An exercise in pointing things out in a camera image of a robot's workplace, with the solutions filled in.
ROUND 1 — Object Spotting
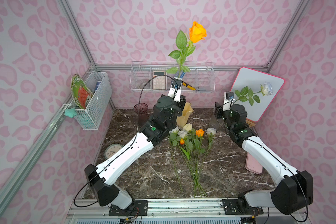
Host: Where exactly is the wooden easel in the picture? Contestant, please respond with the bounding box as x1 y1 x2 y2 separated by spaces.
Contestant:
246 119 256 127

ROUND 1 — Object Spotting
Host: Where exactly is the white wire basket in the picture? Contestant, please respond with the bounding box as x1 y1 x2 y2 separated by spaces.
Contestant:
73 71 113 130

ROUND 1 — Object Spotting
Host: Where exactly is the white rose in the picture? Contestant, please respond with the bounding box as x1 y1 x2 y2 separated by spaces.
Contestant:
178 130 188 139
206 128 217 152

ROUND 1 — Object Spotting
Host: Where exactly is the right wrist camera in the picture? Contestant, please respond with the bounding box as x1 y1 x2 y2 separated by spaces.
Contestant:
223 92 235 112

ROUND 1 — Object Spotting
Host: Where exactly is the teal round alarm clock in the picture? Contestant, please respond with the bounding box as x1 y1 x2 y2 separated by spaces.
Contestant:
104 144 123 159

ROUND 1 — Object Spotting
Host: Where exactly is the pale blue rose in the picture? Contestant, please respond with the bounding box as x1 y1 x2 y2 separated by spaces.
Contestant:
169 126 183 193
233 82 274 106

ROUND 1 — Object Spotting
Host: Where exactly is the yellow flared vase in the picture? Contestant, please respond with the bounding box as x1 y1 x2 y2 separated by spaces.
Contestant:
176 102 194 128

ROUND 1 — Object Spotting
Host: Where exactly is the green red picture plate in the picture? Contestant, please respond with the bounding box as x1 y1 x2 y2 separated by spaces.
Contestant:
71 74 93 109

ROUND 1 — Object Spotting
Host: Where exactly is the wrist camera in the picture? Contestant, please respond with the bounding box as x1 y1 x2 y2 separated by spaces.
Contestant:
223 92 235 112
171 78 182 90

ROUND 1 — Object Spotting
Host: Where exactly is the white calculator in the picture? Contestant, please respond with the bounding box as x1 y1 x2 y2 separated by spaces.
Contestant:
152 71 167 90

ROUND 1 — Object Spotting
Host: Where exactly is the dark red glass vase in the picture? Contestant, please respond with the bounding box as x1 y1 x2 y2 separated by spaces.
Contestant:
133 103 149 126

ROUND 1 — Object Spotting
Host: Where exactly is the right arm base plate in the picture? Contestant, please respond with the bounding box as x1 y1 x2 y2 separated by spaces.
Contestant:
219 198 264 216

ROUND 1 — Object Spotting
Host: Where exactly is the yellow utility knife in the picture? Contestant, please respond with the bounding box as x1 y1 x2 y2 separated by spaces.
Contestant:
183 82 196 91

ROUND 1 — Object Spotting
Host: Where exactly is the pink pencil case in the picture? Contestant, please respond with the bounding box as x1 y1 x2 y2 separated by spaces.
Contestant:
245 153 263 174

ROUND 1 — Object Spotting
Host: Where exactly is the large orange rose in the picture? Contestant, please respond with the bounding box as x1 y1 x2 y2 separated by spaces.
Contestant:
166 21 207 77

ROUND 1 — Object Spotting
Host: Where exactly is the pale blue rose left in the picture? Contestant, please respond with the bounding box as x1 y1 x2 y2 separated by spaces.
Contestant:
169 126 183 193

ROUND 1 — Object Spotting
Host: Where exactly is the clear glass vase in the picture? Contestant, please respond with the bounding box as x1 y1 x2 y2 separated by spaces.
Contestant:
210 114 221 130

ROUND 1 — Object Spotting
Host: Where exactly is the cream rose centre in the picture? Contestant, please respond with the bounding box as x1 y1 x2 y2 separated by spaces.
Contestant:
182 123 192 132

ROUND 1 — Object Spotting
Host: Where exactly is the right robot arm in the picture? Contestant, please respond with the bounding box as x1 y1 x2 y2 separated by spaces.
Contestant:
214 92 313 215

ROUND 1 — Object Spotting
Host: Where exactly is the pale blue rose back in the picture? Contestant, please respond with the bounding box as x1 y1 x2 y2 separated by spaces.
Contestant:
233 82 274 106

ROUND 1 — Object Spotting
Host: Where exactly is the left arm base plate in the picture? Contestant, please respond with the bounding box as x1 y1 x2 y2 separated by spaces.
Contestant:
109 200 148 217

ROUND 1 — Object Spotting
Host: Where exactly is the small glass jar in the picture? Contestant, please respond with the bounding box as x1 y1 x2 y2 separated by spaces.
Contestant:
139 80 150 90

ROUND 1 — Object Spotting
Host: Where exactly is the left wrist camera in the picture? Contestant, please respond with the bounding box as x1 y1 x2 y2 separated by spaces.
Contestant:
171 78 182 90

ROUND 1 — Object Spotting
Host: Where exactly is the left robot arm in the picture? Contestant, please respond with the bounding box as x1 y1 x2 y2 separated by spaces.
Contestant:
85 77 186 210

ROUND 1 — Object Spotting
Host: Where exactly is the whiteboard with pink frame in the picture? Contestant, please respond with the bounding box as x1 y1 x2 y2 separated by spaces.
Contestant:
231 67 285 122

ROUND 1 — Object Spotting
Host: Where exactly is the orange tulip bud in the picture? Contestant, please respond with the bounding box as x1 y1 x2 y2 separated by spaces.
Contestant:
179 138 197 197

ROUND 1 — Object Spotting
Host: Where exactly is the clear wall shelf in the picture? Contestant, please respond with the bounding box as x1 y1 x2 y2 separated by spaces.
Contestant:
130 61 215 93

